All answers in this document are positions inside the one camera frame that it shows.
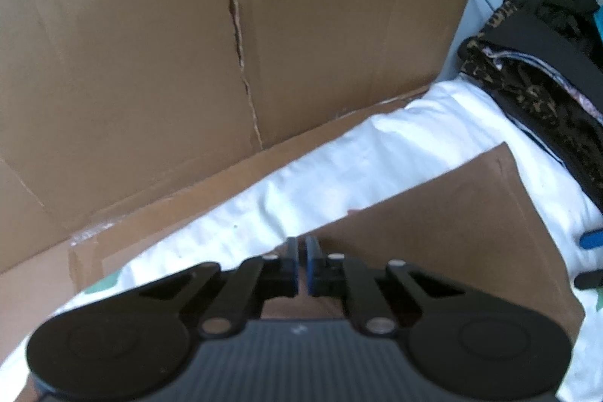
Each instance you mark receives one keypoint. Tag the black clothes pile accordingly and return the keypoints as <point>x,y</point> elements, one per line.
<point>541,77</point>

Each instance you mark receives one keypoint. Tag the cream bear print blanket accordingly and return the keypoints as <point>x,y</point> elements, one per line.
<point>329,176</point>

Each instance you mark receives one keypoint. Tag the flattened cardboard box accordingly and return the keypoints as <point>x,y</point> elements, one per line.
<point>141,77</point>

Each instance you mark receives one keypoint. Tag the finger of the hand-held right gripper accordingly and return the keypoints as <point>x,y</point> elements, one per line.
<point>591,279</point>
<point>592,238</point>

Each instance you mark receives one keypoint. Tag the brown printed t-shirt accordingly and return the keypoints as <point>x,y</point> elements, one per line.
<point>447,242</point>

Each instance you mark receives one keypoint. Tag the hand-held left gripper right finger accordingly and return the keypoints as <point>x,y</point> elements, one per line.
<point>311,263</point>

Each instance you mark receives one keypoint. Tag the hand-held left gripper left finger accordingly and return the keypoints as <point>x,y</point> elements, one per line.
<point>293,263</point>

